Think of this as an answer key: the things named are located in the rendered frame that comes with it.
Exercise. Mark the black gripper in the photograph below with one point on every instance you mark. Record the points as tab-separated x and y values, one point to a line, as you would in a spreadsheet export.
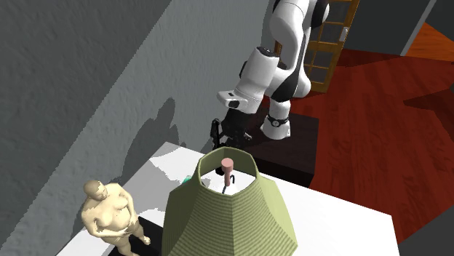
236	122

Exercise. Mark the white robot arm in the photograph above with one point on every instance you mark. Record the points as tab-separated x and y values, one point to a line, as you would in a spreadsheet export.
256	76

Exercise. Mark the small teal object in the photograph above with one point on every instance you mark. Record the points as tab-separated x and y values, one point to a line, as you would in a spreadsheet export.
187	180

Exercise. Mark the dark robot stand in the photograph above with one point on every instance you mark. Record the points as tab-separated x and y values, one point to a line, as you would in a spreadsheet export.
291	156

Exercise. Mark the green shade table lamp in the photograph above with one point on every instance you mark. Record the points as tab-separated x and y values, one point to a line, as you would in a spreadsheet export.
230	223

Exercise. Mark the wooden glass pane door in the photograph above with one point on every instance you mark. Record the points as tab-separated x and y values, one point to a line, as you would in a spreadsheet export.
328	46

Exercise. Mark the white table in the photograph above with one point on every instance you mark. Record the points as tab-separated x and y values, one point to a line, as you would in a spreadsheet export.
337	227

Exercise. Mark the cream human figure statue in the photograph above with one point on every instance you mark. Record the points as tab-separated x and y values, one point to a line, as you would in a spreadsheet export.
106	212

